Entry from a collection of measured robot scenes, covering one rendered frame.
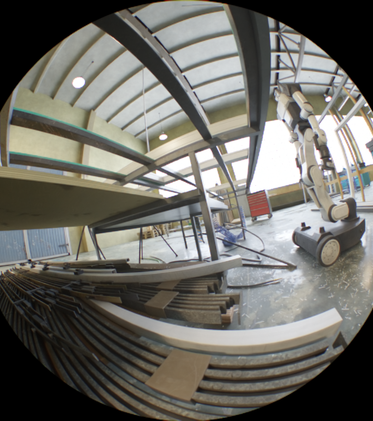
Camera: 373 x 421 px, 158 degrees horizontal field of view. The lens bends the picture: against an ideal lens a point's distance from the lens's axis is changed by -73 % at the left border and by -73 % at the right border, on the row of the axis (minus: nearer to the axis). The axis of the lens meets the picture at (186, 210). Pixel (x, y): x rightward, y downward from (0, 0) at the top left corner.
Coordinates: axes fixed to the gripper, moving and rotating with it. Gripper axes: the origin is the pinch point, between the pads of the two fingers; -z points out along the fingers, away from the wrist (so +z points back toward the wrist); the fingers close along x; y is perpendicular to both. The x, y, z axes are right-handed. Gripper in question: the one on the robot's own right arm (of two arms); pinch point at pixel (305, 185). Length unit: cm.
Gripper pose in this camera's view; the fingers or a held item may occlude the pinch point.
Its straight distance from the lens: 144.0
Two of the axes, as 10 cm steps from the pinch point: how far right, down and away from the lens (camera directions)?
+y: -4.1, 0.1, -9.1
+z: -0.2, -10.0, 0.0
